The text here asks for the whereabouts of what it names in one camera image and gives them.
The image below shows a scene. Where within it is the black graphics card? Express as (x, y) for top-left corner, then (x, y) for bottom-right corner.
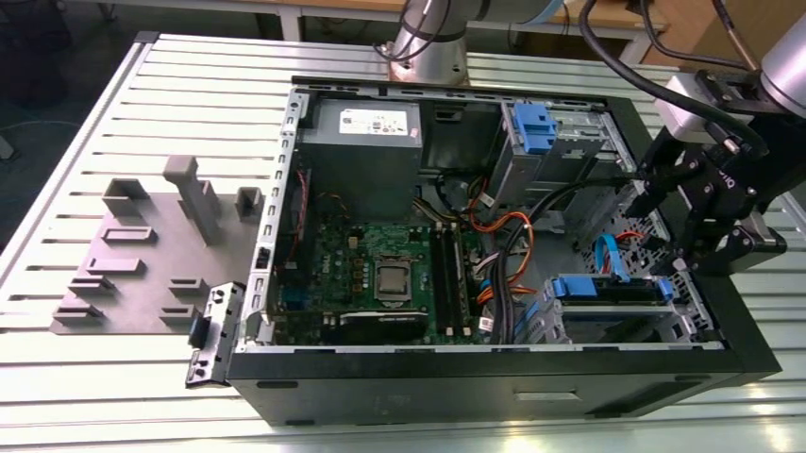
(321, 309), (430, 345)

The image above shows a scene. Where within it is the silver CPU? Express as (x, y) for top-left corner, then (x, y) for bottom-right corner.
(376, 266), (412, 299)

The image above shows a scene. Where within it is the black open PC case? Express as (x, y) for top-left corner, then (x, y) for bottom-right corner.
(223, 74), (785, 428)

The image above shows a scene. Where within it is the small silver side camera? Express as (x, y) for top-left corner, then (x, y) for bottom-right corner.
(747, 225), (791, 254)

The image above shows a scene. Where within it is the green motherboard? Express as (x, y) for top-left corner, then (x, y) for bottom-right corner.
(264, 221), (500, 348)

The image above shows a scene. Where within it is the metal disk bay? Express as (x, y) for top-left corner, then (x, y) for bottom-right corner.
(513, 276), (720, 345)

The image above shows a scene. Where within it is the metal CPU socket cover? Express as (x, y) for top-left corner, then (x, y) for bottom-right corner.
(372, 253), (417, 308)

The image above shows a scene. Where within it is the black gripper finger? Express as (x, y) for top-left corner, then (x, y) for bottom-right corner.
(671, 219), (755, 277)
(626, 134), (705, 219)

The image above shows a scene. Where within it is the black cable bundle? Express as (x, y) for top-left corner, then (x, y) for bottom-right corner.
(488, 176), (636, 344)

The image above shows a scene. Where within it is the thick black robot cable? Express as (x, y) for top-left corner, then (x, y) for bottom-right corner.
(578, 0), (772, 161)

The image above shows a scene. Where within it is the black RAM slot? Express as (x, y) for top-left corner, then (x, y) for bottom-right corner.
(434, 225), (460, 331)

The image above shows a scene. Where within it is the black red power wire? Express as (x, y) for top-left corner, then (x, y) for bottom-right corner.
(616, 229), (663, 251)

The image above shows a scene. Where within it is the metal optical drive cage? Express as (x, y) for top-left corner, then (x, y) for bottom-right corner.
(490, 101), (639, 209)

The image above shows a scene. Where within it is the orange wire bundle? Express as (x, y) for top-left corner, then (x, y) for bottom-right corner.
(470, 210), (538, 308)

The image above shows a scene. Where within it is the wooden desk white frame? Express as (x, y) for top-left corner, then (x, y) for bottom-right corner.
(238, 0), (669, 65)

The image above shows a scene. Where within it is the hard disk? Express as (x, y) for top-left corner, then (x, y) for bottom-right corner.
(546, 276), (676, 306)

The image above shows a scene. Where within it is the brown wooden cabinet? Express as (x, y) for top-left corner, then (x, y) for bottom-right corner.
(641, 0), (806, 81)

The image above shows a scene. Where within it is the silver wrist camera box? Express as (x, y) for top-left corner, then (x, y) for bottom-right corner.
(652, 75), (727, 143)

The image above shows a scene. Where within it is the grey power supply unit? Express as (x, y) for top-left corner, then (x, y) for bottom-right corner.
(294, 96), (422, 226)

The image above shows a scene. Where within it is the blue data wire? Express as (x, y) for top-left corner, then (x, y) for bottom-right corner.
(594, 233), (636, 284)

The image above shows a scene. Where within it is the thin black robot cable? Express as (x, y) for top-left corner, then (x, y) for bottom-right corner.
(641, 0), (761, 72)

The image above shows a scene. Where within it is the black hinged card bracket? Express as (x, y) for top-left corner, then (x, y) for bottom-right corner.
(185, 280), (249, 391)

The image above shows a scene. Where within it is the grey parts rack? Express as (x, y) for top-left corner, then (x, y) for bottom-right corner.
(49, 155), (266, 336)

